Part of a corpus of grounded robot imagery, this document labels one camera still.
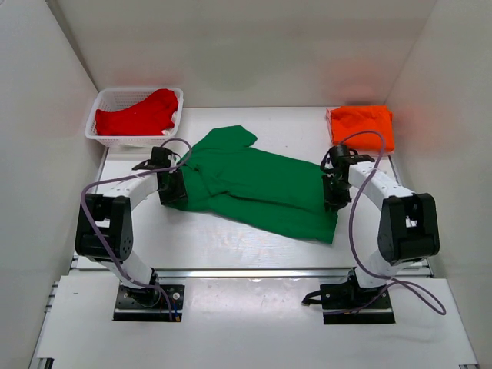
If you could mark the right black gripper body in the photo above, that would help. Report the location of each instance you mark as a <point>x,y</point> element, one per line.
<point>342,184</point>

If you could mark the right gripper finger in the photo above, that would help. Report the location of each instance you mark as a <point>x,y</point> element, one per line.
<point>329,198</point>
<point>342,197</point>

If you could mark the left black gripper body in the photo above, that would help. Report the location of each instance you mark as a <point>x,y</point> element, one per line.
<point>172,170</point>

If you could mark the green t shirt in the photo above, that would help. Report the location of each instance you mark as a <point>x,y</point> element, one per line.
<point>227,176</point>

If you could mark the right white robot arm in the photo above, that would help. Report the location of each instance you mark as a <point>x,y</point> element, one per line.
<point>407,232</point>

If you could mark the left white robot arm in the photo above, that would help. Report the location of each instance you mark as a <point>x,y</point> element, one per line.
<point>105,228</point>

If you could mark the orange folded t shirt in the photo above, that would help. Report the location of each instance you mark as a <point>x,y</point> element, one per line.
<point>365,123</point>

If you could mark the red t shirt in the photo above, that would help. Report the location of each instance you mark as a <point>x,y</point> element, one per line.
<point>149,117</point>

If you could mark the white plastic basket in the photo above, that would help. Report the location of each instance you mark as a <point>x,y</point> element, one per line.
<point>116,99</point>

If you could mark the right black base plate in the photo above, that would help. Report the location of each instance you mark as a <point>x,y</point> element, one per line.
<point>348,304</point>

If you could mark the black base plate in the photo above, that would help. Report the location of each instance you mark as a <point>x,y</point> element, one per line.
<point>348,304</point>
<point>149,306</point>

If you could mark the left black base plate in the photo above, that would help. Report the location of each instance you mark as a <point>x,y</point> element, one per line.
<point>149,306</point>

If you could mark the aluminium rail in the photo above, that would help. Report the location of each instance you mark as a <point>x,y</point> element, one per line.
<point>411,272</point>

